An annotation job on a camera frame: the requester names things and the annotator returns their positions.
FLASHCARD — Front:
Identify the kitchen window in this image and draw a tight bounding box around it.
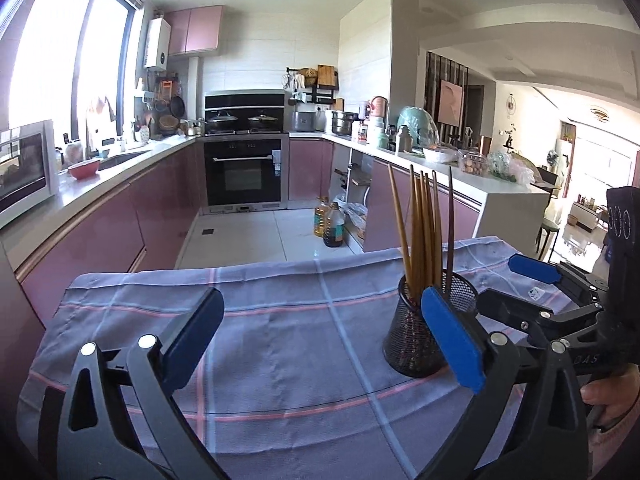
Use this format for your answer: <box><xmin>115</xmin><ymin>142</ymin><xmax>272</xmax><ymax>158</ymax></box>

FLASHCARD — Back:
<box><xmin>0</xmin><ymin>0</ymin><xmax>146</xmax><ymax>136</ymax></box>

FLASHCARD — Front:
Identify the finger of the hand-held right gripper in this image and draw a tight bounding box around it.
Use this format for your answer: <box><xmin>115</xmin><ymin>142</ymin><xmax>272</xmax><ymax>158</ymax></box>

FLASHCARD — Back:
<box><xmin>475</xmin><ymin>287</ymin><xmax>601</xmax><ymax>348</ymax></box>
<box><xmin>507</xmin><ymin>253</ymin><xmax>611</xmax><ymax>307</ymax></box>

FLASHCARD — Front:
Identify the black wok with lid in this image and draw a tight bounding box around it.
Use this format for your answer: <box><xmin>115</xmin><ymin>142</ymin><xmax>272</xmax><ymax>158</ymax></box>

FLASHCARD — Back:
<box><xmin>206</xmin><ymin>110</ymin><xmax>240</xmax><ymax>133</ymax></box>

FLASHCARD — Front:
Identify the mint green kitchen appliance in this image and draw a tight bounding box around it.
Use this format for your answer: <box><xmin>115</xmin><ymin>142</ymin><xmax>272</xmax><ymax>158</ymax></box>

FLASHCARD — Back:
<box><xmin>397</xmin><ymin>106</ymin><xmax>441</xmax><ymax>148</ymax></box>

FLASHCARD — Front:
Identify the dark cooking oil bottle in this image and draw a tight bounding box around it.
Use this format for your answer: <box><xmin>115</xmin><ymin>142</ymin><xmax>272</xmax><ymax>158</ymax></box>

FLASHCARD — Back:
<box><xmin>322</xmin><ymin>202</ymin><xmax>346</xmax><ymax>248</ymax></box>

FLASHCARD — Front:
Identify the steel steamer pot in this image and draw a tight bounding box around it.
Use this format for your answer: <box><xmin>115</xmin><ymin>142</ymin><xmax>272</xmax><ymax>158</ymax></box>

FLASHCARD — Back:
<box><xmin>330</xmin><ymin>110</ymin><xmax>358</xmax><ymax>137</ymax></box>

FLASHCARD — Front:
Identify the black mesh utensil holder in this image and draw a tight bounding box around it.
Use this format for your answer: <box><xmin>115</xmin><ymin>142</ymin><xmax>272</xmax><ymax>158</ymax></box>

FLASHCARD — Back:
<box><xmin>382</xmin><ymin>269</ymin><xmax>480</xmax><ymax>378</ymax></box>

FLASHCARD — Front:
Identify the pink kitchen base cabinet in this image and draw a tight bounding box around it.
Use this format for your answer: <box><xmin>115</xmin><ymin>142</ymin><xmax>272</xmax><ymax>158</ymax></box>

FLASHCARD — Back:
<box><xmin>15</xmin><ymin>135</ymin><xmax>208</xmax><ymax>321</ymax></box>
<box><xmin>289</xmin><ymin>137</ymin><xmax>483</xmax><ymax>253</ymax></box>

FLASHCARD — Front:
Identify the white serving bowl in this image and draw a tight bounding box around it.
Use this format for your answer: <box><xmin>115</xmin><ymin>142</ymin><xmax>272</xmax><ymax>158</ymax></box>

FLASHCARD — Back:
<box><xmin>422</xmin><ymin>146</ymin><xmax>461</xmax><ymax>163</ymax></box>

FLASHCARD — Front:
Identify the black pot with lid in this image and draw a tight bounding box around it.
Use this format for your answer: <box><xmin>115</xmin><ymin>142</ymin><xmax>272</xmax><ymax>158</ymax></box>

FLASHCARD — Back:
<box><xmin>247</xmin><ymin>110</ymin><xmax>278</xmax><ymax>131</ymax></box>

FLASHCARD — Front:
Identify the blue plaid tablecloth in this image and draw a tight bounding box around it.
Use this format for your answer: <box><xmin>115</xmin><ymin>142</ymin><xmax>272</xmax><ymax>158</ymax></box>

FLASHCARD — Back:
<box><xmin>17</xmin><ymin>236</ymin><xmax>601</xmax><ymax>480</ymax></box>

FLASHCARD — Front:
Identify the pink bowl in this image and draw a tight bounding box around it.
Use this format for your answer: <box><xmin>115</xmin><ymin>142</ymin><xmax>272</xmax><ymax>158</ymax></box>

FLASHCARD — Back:
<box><xmin>67</xmin><ymin>157</ymin><xmax>102</xmax><ymax>181</ymax></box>

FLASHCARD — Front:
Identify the white countertop oven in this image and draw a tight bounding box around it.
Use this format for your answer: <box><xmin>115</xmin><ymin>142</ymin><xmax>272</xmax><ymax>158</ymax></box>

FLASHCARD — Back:
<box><xmin>0</xmin><ymin>120</ymin><xmax>60</xmax><ymax>228</ymax></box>

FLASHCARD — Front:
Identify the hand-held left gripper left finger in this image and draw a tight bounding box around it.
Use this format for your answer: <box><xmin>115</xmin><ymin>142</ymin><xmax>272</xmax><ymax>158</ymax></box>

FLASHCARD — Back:
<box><xmin>57</xmin><ymin>286</ymin><xmax>226</xmax><ymax>480</ymax></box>

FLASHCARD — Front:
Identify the plastic bag of greens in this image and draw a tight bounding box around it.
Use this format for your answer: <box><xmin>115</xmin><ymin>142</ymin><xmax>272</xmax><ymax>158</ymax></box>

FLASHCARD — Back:
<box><xmin>487</xmin><ymin>151</ymin><xmax>536</xmax><ymax>185</ymax></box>

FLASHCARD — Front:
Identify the pink wall picture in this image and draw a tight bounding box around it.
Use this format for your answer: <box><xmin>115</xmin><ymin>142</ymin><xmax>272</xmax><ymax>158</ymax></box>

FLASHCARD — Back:
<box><xmin>438</xmin><ymin>79</ymin><xmax>465</xmax><ymax>126</ymax></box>

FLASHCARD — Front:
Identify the chrome sink faucet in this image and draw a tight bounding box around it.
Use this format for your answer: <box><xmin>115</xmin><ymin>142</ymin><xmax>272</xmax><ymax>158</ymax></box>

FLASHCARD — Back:
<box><xmin>85</xmin><ymin>95</ymin><xmax>118</xmax><ymax>159</ymax></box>

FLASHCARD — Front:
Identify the clear container of eggs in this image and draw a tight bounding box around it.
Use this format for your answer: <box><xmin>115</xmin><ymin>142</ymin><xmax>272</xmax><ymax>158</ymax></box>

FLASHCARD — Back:
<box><xmin>457</xmin><ymin>150</ymin><xmax>488</xmax><ymax>177</ymax></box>

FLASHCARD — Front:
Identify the clear plastic bag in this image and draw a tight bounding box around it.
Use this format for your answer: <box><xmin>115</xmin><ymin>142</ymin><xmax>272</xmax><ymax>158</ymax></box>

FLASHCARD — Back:
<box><xmin>342</xmin><ymin>200</ymin><xmax>368</xmax><ymax>241</ymax></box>

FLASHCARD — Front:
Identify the black built-in oven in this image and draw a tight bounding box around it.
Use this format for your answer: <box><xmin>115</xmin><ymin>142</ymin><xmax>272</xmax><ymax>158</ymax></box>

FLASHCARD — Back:
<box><xmin>202</xmin><ymin>135</ymin><xmax>291</xmax><ymax>213</ymax></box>

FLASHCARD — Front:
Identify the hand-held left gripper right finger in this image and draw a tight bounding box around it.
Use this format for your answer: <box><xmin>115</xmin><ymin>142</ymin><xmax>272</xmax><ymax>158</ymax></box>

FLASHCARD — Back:
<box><xmin>417</xmin><ymin>286</ymin><xmax>591</xmax><ymax>480</ymax></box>

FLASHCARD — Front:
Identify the person's right hand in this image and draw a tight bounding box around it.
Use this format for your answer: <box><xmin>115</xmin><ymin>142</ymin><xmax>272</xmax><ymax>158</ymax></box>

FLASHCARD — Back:
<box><xmin>582</xmin><ymin>364</ymin><xmax>640</xmax><ymax>406</ymax></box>

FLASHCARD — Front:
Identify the black range hood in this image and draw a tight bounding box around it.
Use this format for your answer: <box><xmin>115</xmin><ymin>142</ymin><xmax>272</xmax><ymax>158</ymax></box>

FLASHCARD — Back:
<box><xmin>204</xmin><ymin>91</ymin><xmax>287</xmax><ymax>135</ymax></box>

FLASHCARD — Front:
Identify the white wall water heater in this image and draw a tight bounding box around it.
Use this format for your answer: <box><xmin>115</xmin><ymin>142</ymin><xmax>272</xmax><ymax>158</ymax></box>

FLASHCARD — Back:
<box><xmin>144</xmin><ymin>18</ymin><xmax>172</xmax><ymax>72</ymax></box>

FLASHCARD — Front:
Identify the pink upper wall cabinet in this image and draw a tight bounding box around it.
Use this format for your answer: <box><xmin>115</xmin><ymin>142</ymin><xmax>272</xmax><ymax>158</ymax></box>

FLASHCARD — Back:
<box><xmin>165</xmin><ymin>5</ymin><xmax>224</xmax><ymax>57</ymax></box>

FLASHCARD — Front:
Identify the black wall rack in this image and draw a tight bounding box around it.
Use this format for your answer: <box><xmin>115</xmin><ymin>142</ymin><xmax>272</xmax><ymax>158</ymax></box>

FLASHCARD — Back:
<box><xmin>285</xmin><ymin>64</ymin><xmax>341</xmax><ymax>106</ymax></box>

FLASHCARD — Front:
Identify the bundle of bamboo chopsticks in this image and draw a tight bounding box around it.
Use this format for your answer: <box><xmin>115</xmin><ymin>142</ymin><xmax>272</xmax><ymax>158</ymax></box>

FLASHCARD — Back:
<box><xmin>387</xmin><ymin>162</ymin><xmax>457</xmax><ymax>301</ymax></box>

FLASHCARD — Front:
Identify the white kitchen countertop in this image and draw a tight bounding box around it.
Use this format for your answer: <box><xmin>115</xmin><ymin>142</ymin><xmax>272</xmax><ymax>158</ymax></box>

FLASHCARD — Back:
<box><xmin>0</xmin><ymin>132</ymin><xmax>206</xmax><ymax>271</ymax></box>
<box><xmin>289</xmin><ymin>130</ymin><xmax>551</xmax><ymax>261</ymax></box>

